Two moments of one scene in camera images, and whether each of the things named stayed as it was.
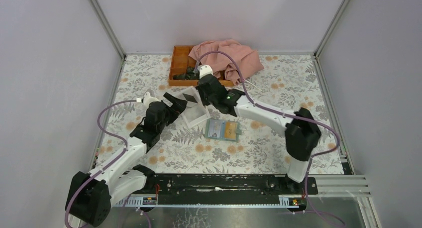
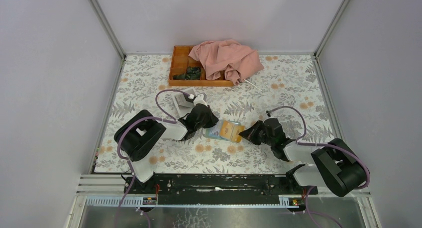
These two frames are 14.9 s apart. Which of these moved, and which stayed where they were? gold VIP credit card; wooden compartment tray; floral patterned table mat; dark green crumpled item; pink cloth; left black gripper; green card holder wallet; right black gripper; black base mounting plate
Moved: left black gripper; gold VIP credit card; right black gripper
Stayed: wooden compartment tray; floral patterned table mat; black base mounting plate; green card holder wallet; pink cloth; dark green crumpled item
